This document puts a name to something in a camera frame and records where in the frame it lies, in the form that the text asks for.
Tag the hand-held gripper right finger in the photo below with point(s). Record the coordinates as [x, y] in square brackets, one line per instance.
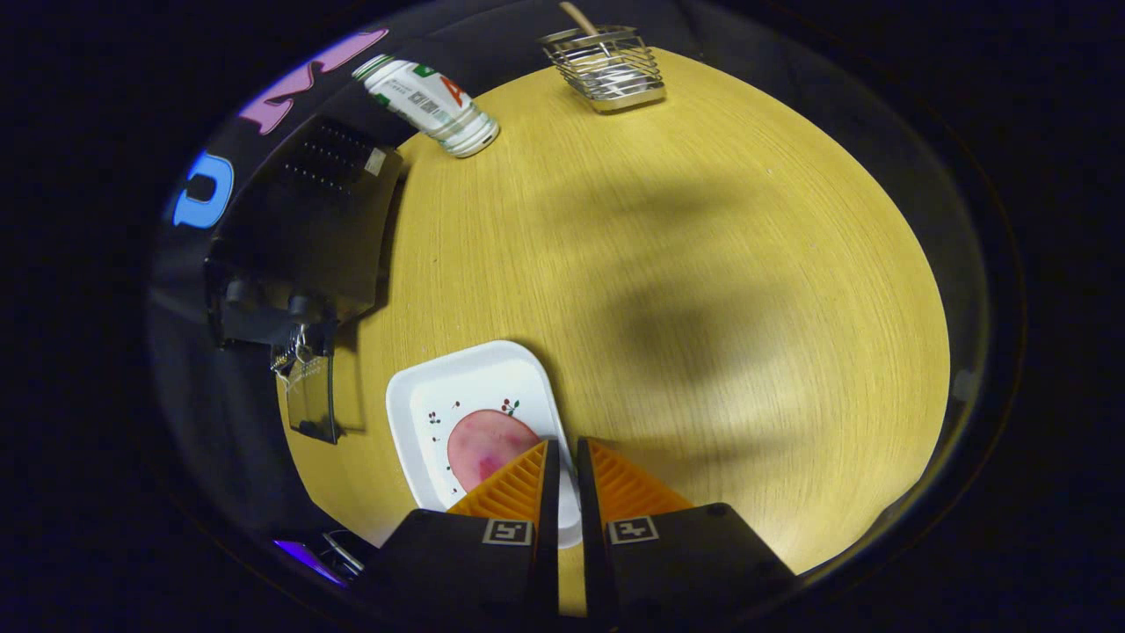
[587, 527]

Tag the black toaster oven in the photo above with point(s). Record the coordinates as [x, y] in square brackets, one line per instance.
[308, 220]

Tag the white green drink bottle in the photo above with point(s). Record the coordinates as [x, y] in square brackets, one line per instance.
[426, 101]

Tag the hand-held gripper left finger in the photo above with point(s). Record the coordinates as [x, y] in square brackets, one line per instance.
[550, 527]

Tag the wooden stick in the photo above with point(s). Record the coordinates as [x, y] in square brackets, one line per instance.
[580, 18]

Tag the white rectangular plate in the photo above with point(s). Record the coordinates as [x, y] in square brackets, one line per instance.
[466, 378]

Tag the pink meat slice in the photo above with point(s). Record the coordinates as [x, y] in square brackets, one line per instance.
[483, 444]

